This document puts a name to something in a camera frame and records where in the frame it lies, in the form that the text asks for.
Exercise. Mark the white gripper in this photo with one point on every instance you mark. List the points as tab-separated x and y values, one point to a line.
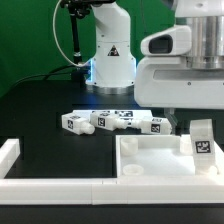
164	80

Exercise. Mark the white square tabletop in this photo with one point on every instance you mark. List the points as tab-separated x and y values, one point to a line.
159	155

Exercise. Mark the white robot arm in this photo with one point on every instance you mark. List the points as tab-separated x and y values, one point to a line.
113	70

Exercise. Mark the white tag sheet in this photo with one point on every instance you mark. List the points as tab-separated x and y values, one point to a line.
124	114

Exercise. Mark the white U-shaped fence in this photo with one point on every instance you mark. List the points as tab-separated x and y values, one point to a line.
117	190

